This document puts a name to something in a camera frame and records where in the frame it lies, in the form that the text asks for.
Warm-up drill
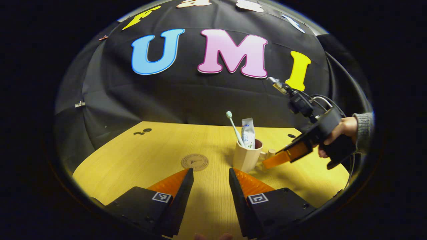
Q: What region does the pale green toothbrush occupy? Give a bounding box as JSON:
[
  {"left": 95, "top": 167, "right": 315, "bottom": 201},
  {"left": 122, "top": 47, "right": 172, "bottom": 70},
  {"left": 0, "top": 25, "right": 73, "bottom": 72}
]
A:
[{"left": 226, "top": 111, "right": 246, "bottom": 148}]

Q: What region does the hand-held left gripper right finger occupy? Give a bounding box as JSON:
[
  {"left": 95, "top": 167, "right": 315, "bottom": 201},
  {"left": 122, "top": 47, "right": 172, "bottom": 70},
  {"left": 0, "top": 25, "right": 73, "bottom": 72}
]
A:
[{"left": 229, "top": 168, "right": 317, "bottom": 239}]

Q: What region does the wooden desktop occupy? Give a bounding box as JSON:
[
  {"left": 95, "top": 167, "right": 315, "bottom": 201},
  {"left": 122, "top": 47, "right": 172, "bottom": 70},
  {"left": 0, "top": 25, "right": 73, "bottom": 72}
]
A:
[{"left": 72, "top": 121, "right": 350, "bottom": 240}]

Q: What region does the black backdrop cloth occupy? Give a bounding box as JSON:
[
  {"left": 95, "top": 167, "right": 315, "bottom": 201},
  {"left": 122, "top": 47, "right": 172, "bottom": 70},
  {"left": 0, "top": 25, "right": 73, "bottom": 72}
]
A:
[{"left": 55, "top": 0, "right": 372, "bottom": 167}]

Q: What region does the beige cup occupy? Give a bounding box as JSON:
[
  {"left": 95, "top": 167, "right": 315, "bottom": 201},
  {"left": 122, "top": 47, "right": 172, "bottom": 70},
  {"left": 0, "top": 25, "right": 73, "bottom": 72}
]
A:
[{"left": 233, "top": 139, "right": 277, "bottom": 173}]

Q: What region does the round cork coaster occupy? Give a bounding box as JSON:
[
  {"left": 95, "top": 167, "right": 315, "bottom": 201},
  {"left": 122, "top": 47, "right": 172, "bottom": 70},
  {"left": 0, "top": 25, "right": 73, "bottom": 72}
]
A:
[{"left": 181, "top": 154, "right": 209, "bottom": 171}]

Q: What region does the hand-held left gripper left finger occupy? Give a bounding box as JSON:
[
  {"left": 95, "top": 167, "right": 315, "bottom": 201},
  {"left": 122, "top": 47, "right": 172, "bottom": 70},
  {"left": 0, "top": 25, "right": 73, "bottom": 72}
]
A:
[{"left": 105, "top": 168, "right": 194, "bottom": 238}]

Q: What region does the white toothpaste tube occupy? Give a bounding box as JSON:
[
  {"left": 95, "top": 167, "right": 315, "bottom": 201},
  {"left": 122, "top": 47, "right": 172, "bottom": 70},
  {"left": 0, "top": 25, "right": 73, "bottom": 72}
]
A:
[{"left": 241, "top": 118, "right": 256, "bottom": 149}]

